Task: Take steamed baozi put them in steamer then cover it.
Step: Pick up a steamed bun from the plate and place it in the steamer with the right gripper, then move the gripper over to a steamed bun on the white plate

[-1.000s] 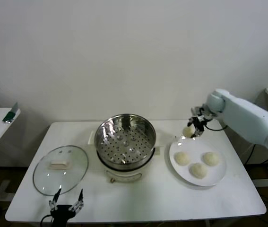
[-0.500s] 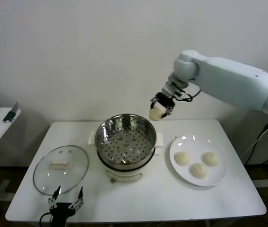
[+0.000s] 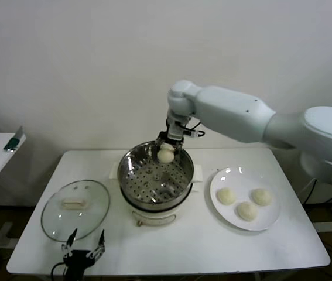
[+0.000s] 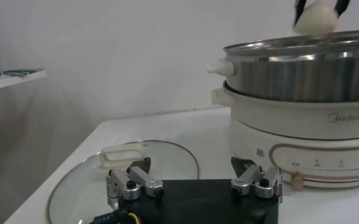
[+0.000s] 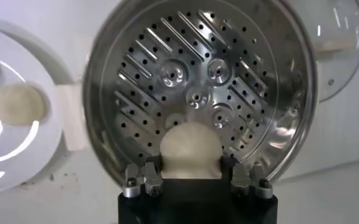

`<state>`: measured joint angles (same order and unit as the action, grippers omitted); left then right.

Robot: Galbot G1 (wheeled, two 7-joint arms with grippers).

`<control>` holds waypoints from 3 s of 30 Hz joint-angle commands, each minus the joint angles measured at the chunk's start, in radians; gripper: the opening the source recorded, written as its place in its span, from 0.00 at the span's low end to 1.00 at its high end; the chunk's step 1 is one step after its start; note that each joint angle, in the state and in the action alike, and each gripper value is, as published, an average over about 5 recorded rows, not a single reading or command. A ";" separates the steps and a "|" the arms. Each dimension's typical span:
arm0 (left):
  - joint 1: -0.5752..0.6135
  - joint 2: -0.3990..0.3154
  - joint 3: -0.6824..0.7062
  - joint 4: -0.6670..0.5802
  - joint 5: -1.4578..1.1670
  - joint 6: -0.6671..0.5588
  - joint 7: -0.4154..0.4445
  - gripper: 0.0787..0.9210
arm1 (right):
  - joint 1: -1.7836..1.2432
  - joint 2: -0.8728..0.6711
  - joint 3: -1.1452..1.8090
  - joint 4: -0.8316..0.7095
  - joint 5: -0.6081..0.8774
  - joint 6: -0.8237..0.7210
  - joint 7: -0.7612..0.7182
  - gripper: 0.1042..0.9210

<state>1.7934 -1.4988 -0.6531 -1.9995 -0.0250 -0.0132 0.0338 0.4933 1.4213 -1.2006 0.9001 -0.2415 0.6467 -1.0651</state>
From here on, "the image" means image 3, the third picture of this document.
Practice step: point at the white round plate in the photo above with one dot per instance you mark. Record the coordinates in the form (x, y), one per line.
(265, 178)

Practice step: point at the glass pot lid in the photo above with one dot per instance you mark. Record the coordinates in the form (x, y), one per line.
(92, 205)

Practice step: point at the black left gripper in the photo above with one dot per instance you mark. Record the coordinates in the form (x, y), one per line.
(78, 260)

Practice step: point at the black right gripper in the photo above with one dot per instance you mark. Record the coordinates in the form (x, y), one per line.
(177, 130)

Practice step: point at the perforated steel steamer basket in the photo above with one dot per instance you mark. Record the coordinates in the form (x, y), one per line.
(136, 164)

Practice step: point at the white steamed baozi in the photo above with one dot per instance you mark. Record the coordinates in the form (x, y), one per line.
(261, 196)
(165, 155)
(247, 211)
(226, 195)

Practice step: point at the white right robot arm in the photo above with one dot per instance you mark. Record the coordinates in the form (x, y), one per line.
(227, 108)

